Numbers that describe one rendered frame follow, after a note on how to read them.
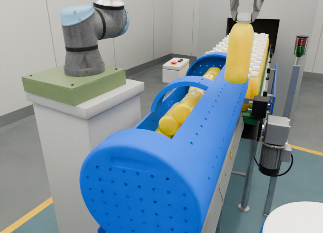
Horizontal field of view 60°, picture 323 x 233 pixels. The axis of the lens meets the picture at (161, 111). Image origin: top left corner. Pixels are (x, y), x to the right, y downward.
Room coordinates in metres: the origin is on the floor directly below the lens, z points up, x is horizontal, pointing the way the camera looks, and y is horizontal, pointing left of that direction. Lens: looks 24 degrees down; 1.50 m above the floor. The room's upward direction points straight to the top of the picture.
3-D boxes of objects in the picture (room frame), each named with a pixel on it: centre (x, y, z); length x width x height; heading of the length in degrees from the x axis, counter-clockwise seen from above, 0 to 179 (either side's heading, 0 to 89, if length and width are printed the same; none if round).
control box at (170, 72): (1.61, -0.09, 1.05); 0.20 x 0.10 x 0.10; 159
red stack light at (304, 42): (1.54, -0.76, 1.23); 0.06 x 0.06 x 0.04
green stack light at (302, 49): (1.54, -0.76, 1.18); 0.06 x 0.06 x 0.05
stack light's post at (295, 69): (1.54, -0.76, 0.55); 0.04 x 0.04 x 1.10; 69
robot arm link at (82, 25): (1.04, 0.29, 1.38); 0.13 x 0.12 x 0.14; 142
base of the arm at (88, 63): (1.03, 0.29, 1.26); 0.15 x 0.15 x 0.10
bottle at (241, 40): (0.80, -0.22, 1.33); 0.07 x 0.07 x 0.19
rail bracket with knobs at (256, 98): (1.28, -0.49, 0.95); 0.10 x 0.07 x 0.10; 69
